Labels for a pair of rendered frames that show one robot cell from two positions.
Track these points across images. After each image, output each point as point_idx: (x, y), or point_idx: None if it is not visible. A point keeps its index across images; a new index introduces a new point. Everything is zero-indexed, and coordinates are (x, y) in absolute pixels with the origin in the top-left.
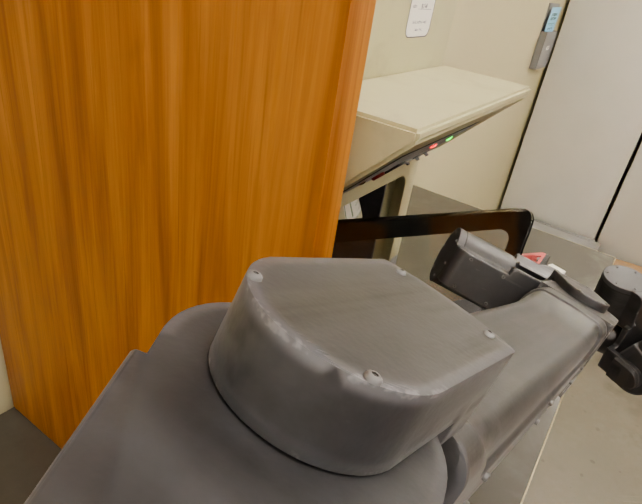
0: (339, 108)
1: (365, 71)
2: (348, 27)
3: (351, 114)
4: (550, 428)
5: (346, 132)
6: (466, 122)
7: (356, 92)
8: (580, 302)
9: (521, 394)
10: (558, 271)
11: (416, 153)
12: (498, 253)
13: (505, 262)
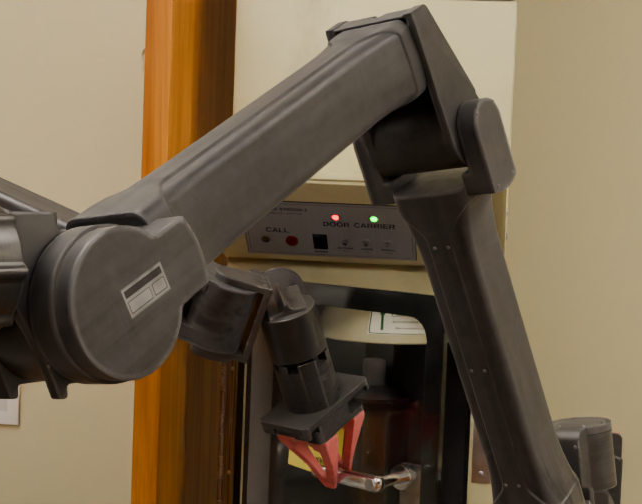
0: (147, 148)
1: (331, 167)
2: (145, 106)
3: (161, 154)
4: None
5: (158, 164)
6: (307, 182)
7: (163, 142)
8: (211, 271)
9: None
10: (268, 278)
11: (309, 219)
12: (280, 280)
13: (275, 285)
